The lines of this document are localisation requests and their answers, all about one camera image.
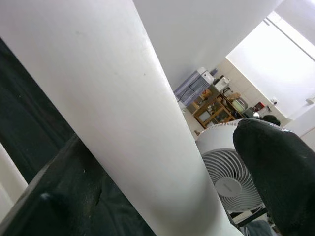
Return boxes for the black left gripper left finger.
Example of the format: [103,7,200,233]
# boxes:
[0,134,153,236]

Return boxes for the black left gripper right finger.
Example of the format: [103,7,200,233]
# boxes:
[233,118,315,236]

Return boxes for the white plastic table leg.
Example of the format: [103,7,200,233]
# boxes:
[0,0,244,236]
[0,142,29,213]

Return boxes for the white standing fan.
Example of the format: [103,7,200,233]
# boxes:
[195,118,269,217]

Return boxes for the black table cloth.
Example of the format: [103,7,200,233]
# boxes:
[0,36,76,185]

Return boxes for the wooden shelf cabinet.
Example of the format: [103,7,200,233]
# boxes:
[191,88,247,130]

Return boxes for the white small kitchen appliance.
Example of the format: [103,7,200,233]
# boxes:
[214,77,231,93]

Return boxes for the white air purifier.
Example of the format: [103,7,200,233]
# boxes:
[174,66,215,107]

